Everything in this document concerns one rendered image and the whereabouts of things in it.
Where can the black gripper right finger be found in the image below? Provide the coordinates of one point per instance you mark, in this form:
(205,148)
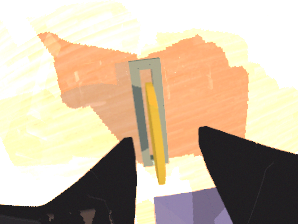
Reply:
(257,184)

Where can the gold coin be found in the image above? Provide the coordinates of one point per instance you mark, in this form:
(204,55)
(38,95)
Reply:
(155,131)

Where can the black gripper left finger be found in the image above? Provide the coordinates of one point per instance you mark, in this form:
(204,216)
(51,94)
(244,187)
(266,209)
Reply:
(104,195)

